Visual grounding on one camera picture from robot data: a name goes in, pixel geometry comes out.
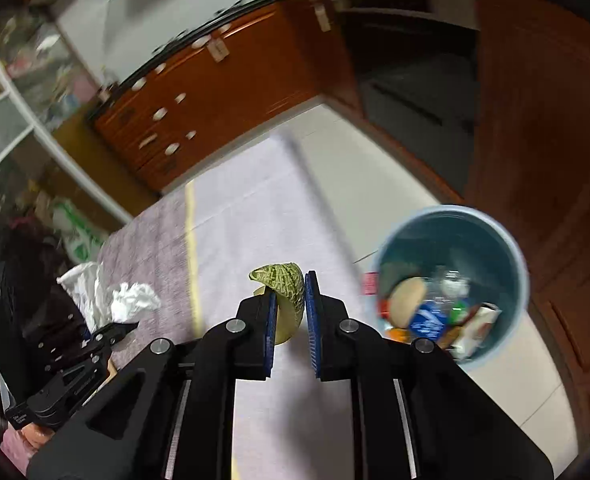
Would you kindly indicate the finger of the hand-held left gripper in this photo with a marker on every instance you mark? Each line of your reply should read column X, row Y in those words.
column 117, row 332

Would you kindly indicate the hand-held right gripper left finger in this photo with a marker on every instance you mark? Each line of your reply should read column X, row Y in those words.
column 271, row 330

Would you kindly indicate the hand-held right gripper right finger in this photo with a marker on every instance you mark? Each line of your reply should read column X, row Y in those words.
column 312, row 320

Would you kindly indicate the white tissue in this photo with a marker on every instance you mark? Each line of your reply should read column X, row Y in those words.
column 132, row 300
column 85, row 290

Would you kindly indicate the green melon rind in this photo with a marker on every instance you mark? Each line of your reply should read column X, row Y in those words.
column 287, row 285

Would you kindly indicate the orange snack bag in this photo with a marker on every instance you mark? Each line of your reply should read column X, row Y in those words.
column 399, row 335

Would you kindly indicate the blue plastic bin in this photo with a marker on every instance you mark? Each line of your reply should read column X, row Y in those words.
column 455, row 240

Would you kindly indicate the torn white cardboard carton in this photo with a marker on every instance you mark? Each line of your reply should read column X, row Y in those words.
column 477, row 330

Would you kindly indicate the person's left forearm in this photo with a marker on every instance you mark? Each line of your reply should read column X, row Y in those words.
column 17, row 442

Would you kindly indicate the small red wrapper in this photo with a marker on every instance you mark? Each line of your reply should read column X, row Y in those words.
column 370, row 284

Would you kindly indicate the dark red cloth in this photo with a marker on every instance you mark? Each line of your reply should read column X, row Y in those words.
column 30, row 250

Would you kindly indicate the green white package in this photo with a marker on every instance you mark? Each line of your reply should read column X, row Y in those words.
column 77, row 232

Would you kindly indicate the crushed clear plastic bottle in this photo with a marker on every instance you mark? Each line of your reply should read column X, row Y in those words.
column 440, row 315

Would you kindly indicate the red wooden drawer cabinet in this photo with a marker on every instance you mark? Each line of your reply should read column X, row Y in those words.
column 235, row 90

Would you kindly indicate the black built-in appliance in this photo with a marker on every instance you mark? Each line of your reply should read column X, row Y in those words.
column 415, row 85

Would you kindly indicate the grey hanging door tag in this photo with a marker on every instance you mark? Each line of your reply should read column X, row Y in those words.
column 219, row 51
column 323, row 16

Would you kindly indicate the red wooden door cabinet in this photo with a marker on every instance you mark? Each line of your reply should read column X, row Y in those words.
column 525, row 110

